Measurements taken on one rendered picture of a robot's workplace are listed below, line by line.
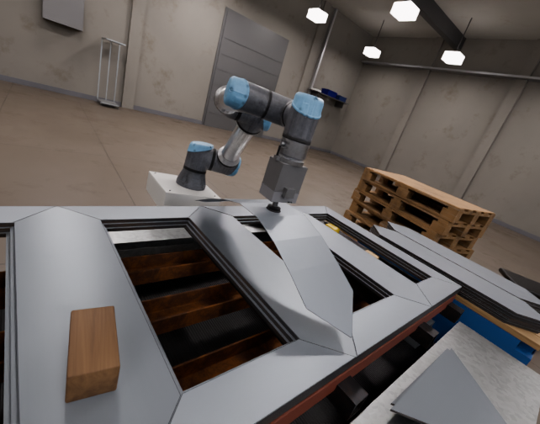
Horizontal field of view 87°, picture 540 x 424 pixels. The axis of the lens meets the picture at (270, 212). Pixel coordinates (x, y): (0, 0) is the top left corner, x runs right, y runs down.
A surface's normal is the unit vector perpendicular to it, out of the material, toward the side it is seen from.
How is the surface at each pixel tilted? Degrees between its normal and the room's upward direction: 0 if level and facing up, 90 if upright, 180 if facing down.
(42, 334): 0
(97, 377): 90
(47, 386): 0
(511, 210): 90
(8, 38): 90
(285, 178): 91
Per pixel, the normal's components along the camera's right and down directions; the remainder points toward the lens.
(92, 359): 0.29, -0.90
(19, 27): 0.56, 0.44
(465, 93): -0.77, -0.01
